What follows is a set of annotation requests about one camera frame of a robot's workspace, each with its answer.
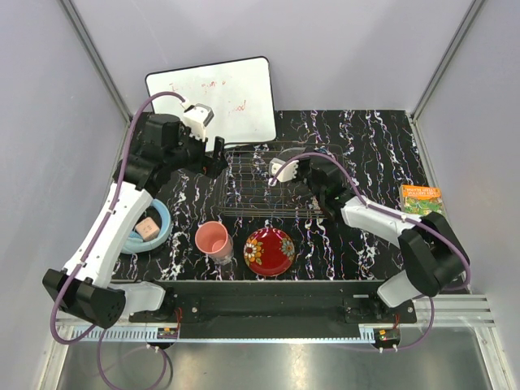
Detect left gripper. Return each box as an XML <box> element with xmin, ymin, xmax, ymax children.
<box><xmin>167</xmin><ymin>121</ymin><xmax>228</xmax><ymax>179</ymax></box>

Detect clear glass plate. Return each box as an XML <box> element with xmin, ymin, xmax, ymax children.
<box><xmin>277</xmin><ymin>147</ymin><xmax>306</xmax><ymax>163</ymax></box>

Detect red floral plate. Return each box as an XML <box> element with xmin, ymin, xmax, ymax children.
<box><xmin>243</xmin><ymin>227</ymin><xmax>296</xmax><ymax>277</ymax></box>

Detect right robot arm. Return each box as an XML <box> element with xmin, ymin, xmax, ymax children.
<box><xmin>296</xmin><ymin>152</ymin><xmax>471</xmax><ymax>323</ymax></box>

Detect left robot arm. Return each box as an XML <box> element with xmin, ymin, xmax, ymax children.
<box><xmin>42</xmin><ymin>106</ymin><xmax>228</xmax><ymax>329</ymax></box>

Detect pink tumbler cup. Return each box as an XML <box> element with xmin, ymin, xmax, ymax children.
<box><xmin>195</xmin><ymin>221</ymin><xmax>233</xmax><ymax>265</ymax></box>

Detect whiteboard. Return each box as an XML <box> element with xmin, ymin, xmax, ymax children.
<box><xmin>145</xmin><ymin>57</ymin><xmax>276</xmax><ymax>152</ymax></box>

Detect orange green book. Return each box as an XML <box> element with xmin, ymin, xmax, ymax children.
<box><xmin>400</xmin><ymin>184</ymin><xmax>445</xmax><ymax>215</ymax></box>

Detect pink dice cube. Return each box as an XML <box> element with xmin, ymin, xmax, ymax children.
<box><xmin>135</xmin><ymin>217</ymin><xmax>160</xmax><ymax>242</ymax></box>

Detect light blue headphones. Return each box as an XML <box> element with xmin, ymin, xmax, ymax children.
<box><xmin>121</xmin><ymin>199</ymin><xmax>171</xmax><ymax>254</ymax></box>

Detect wire dish rack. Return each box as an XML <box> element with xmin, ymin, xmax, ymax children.
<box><xmin>215</xmin><ymin>141</ymin><xmax>344</xmax><ymax>219</ymax></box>

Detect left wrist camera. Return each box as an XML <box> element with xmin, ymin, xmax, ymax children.
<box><xmin>183</xmin><ymin>103</ymin><xmax>215</xmax><ymax>141</ymax></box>

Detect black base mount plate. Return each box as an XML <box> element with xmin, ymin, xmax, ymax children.
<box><xmin>130</xmin><ymin>280</ymin><xmax>417</xmax><ymax>341</ymax></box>

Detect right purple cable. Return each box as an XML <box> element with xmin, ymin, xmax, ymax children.
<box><xmin>267</xmin><ymin>150</ymin><xmax>472</xmax><ymax>353</ymax></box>

